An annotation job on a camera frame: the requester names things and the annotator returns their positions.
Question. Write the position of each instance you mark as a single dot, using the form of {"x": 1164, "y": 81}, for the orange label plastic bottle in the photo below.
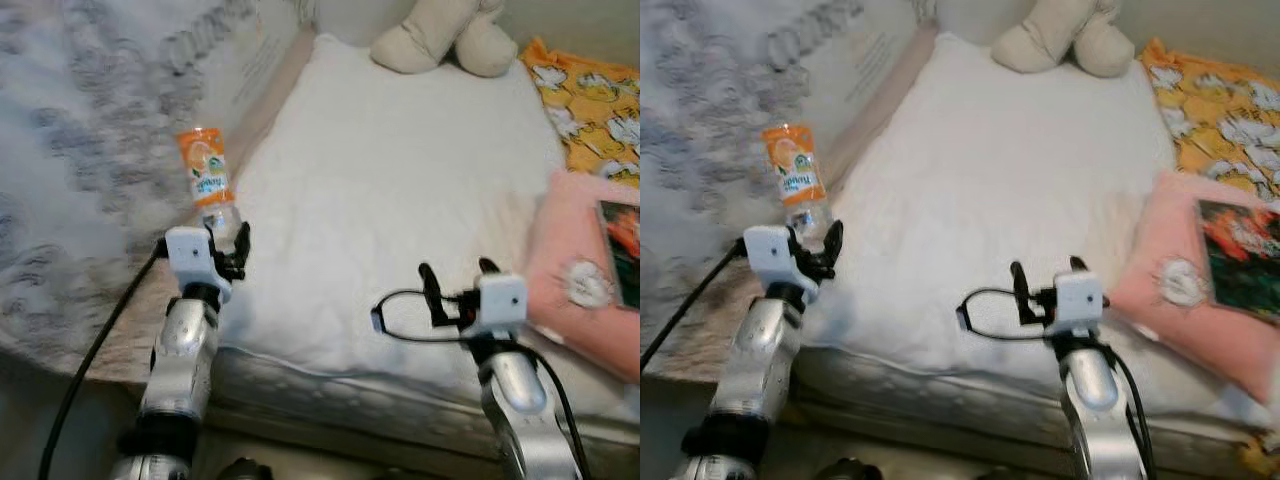
{"x": 207, "y": 175}
{"x": 795, "y": 170}

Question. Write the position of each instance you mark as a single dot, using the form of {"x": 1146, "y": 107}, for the pink pillow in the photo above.
{"x": 565, "y": 250}
{"x": 1160, "y": 250}

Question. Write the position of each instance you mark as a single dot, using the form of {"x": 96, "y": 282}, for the dark red cover book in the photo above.
{"x": 622, "y": 255}
{"x": 1240, "y": 260}

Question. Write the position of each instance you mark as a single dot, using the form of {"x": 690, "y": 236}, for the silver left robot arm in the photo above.
{"x": 758, "y": 350}
{"x": 184, "y": 350}

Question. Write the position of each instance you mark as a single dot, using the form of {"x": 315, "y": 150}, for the white quilt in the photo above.
{"x": 400, "y": 190}
{"x": 1000, "y": 190}

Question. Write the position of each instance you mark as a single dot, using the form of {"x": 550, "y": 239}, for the white quilted mattress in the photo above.
{"x": 350, "y": 400}
{"x": 950, "y": 400}

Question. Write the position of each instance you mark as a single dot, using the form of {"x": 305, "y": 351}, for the orange yellow cartoon print blanket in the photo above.
{"x": 590, "y": 110}
{"x": 1220, "y": 120}

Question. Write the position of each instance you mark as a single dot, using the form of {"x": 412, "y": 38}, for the dark robot left foot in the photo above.
{"x": 848, "y": 470}
{"x": 243, "y": 470}

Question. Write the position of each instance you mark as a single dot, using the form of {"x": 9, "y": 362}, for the beige plush toy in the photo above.
{"x": 440, "y": 35}
{"x": 1060, "y": 35}

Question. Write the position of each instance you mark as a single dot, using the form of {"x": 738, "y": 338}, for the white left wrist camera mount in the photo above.
{"x": 768, "y": 255}
{"x": 188, "y": 255}

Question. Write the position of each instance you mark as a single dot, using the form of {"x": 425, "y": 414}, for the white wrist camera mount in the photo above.
{"x": 1080, "y": 298}
{"x": 188, "y": 255}
{"x": 768, "y": 255}
{"x": 502, "y": 300}

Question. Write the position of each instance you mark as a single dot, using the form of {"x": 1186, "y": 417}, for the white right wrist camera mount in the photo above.
{"x": 1080, "y": 298}
{"x": 502, "y": 300}

